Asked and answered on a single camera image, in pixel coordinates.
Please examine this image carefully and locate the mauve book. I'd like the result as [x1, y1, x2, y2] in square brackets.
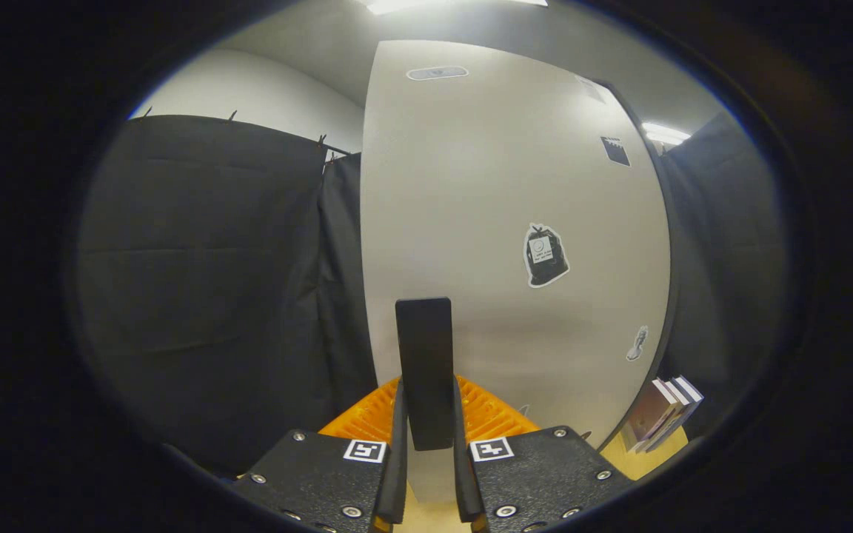
[623, 379, 669, 453]

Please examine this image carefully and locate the white spine book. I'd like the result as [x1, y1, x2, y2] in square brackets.
[649, 378, 691, 451]

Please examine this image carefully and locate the large ceiling light panel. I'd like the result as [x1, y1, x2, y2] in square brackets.
[364, 0, 549, 16]

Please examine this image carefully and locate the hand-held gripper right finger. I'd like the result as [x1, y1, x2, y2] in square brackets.
[450, 375, 635, 533]

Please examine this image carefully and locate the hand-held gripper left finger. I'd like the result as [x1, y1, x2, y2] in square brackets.
[230, 376, 409, 533]

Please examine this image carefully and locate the black door handle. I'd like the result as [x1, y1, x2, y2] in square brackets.
[395, 298, 455, 451]

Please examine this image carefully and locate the black backdrop cloth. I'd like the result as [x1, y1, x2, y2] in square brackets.
[75, 111, 790, 476]

